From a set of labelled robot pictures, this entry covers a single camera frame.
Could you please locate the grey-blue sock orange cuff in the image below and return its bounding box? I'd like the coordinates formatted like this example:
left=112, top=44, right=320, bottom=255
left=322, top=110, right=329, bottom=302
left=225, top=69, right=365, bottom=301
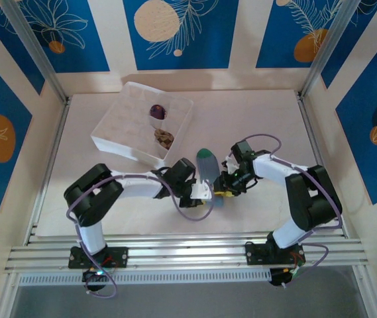
left=195, top=147, right=226, bottom=210

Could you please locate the beige brown argyle sock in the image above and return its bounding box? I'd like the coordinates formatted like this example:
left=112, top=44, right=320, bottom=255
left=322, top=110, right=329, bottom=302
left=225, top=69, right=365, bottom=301
left=154, top=129, right=176, bottom=150

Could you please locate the purple sock tan toe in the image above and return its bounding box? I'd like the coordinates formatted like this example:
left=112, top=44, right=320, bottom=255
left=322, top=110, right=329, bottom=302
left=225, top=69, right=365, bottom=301
left=148, top=103, right=168, bottom=121

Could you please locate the white divided storage box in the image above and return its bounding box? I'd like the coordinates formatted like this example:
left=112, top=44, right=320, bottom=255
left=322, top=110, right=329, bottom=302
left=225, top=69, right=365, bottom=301
left=89, top=81, right=195, bottom=168

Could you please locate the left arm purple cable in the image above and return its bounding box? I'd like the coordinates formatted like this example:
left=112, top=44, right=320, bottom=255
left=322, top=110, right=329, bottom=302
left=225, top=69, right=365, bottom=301
left=66, top=174, right=215, bottom=301

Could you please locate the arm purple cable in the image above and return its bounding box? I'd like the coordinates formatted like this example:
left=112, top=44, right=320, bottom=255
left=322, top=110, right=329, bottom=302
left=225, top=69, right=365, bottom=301
left=66, top=174, right=215, bottom=301
left=229, top=133, right=330, bottom=290

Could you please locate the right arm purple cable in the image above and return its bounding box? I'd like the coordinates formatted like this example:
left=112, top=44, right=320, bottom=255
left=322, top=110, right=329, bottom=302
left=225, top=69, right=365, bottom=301
left=229, top=133, right=330, bottom=290

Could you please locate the aluminium mounting rail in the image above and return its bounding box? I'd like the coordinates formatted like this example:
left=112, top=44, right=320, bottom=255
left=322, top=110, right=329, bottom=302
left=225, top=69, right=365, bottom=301
left=4, top=233, right=365, bottom=273

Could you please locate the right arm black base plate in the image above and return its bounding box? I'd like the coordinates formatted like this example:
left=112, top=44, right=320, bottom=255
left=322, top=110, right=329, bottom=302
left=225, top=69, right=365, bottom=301
left=244, top=241, right=305, bottom=266

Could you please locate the white slotted cable duct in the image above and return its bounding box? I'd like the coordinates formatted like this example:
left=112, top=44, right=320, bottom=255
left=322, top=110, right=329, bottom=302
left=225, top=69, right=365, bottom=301
left=18, top=270, right=272, bottom=288

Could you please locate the aluminium side rail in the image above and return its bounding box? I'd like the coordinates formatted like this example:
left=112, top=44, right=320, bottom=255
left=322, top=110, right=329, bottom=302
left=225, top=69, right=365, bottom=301
left=25, top=94, right=72, bottom=246
left=294, top=91, right=348, bottom=238

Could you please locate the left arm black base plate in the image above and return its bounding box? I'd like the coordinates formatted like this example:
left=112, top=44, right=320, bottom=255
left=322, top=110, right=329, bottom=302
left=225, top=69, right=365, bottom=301
left=68, top=246, right=129, bottom=270

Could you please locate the aluminium frame post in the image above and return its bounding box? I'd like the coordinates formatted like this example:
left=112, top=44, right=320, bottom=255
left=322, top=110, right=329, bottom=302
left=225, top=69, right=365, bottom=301
left=0, top=0, right=70, bottom=103
left=299, top=0, right=364, bottom=99

